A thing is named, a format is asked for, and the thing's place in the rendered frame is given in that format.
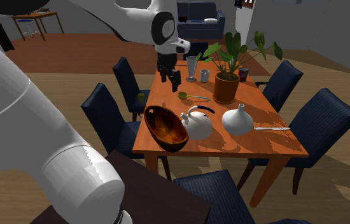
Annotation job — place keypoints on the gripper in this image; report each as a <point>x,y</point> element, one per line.
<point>166,62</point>

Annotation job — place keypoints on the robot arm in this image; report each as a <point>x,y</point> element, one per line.
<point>23,124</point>

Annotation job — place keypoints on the yellow-green spoon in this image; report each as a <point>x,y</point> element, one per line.
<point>182,95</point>

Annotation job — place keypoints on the tall clear glass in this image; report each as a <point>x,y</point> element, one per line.
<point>191,66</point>

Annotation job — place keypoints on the small grey slim object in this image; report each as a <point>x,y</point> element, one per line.
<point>163,104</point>

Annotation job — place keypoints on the green fruit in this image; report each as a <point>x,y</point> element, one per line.
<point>141,98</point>

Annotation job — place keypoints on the grey cup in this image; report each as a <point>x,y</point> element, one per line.
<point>204,76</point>

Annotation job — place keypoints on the dark blue dining chair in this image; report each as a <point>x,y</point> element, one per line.
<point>221,198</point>
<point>106,118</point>
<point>320,127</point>
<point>127,80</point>
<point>282,83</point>
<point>197,49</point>

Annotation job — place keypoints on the brown wooden bowl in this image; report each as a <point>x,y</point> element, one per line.
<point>165,128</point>

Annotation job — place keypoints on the green plant in orange pot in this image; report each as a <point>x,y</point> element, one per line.
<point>225,90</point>

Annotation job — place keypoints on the dark blue sofa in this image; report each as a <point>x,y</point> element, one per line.
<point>199,29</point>

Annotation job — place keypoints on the dark red can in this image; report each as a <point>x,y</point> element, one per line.
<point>243,74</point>

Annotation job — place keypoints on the white round vase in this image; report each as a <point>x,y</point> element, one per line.
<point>237,122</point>

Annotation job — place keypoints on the orange wooden dining table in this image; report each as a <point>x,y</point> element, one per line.
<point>255,145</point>

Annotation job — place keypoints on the white table knife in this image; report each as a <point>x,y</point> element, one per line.
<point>271,128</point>

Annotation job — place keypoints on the wooden side table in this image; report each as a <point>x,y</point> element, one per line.
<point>35,15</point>

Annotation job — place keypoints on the black upright object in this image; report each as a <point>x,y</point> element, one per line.
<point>3,37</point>

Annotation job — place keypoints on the wall picture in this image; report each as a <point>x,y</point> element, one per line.
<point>245,3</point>

